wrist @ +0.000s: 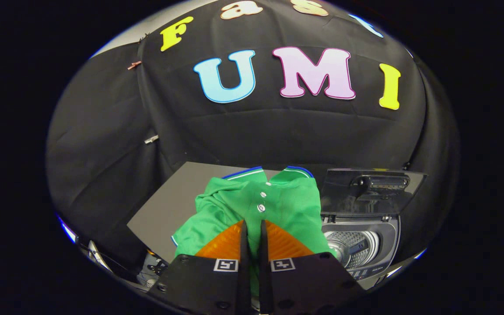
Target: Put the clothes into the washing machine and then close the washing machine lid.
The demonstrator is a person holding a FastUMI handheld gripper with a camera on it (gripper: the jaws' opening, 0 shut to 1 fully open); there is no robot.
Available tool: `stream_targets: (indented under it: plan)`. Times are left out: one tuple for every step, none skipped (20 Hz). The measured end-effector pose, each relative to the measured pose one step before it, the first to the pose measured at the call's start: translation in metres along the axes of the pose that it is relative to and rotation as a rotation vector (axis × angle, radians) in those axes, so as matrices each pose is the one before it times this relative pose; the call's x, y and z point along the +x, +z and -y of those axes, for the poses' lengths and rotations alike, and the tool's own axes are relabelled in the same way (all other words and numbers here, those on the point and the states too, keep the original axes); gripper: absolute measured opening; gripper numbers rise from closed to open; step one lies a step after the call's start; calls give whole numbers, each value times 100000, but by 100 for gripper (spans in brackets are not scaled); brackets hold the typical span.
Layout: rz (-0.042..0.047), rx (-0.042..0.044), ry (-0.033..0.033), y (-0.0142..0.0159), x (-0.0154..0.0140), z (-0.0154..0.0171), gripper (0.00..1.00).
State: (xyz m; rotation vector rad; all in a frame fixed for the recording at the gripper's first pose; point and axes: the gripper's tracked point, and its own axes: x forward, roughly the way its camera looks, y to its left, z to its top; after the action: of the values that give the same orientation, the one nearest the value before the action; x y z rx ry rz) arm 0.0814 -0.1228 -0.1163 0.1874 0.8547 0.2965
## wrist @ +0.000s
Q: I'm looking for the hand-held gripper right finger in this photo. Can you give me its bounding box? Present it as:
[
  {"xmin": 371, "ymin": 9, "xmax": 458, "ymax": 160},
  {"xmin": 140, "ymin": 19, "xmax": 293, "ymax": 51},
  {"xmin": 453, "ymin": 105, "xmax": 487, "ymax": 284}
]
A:
[{"xmin": 259, "ymin": 220, "xmax": 366, "ymax": 315}]

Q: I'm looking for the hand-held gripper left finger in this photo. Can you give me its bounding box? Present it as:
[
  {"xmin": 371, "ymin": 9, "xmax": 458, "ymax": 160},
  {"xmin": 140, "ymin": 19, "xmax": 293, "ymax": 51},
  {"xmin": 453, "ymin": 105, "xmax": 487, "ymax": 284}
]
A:
[{"xmin": 147, "ymin": 220, "xmax": 252, "ymax": 315}]

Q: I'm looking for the green polo shirt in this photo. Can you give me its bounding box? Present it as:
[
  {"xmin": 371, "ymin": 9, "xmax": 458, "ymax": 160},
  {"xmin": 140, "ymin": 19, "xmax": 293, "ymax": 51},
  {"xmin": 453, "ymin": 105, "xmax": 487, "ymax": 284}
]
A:
[{"xmin": 171, "ymin": 165, "xmax": 338, "ymax": 298}]

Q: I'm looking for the grey washing machine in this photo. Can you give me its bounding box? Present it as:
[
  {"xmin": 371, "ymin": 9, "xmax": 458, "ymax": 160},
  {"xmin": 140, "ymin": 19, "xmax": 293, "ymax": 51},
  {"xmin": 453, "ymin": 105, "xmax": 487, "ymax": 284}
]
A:
[{"xmin": 321, "ymin": 213, "xmax": 402, "ymax": 291}]

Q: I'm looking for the grey cabinet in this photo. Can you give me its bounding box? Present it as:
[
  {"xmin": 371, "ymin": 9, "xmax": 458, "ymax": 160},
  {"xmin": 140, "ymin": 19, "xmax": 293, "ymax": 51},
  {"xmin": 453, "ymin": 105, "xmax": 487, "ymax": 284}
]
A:
[{"xmin": 127, "ymin": 161, "xmax": 279, "ymax": 264}]

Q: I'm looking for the black backdrop cloth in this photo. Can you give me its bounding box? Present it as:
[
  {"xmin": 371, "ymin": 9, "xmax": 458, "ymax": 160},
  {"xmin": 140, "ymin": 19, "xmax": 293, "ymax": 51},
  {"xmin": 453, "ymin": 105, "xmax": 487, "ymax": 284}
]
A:
[{"xmin": 45, "ymin": 0, "xmax": 461, "ymax": 272}]

